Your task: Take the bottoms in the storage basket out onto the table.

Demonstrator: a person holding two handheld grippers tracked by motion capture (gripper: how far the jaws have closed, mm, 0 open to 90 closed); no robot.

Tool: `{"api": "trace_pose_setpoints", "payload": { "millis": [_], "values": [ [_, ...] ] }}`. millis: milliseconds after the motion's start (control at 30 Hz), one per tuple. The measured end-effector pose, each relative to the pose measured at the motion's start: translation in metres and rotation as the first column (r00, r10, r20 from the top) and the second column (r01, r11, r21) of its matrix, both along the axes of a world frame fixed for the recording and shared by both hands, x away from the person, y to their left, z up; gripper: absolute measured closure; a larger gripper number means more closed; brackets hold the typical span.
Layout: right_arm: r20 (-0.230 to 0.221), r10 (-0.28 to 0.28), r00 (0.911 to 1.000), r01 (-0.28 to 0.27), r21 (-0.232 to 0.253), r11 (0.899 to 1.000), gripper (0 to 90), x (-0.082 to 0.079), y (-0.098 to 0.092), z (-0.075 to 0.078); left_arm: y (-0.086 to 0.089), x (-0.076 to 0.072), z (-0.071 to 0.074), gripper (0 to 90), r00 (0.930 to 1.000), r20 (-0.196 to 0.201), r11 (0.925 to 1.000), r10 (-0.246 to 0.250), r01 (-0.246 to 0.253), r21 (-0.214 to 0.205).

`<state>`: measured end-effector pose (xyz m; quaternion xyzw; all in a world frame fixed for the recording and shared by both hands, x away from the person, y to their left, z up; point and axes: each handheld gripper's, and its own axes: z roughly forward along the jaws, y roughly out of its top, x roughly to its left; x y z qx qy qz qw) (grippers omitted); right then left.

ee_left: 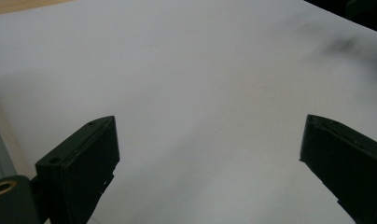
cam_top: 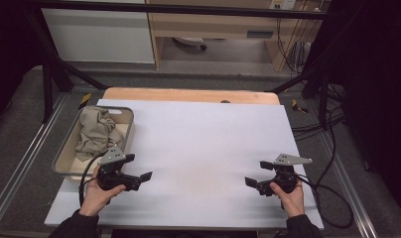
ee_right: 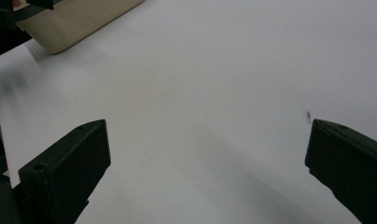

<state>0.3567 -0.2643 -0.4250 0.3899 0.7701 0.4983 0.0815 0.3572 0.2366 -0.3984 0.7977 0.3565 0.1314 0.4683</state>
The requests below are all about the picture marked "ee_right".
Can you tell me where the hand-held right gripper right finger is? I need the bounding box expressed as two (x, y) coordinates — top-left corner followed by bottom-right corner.
(304, 119), (377, 224)

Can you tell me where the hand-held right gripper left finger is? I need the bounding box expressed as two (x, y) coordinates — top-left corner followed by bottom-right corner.
(18, 119), (112, 224)

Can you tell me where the beige basket with grey rim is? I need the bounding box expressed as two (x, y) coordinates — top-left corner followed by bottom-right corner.
(13, 0), (147, 56)

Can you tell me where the white board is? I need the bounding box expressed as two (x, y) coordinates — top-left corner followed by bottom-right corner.
(0, 0), (377, 224)

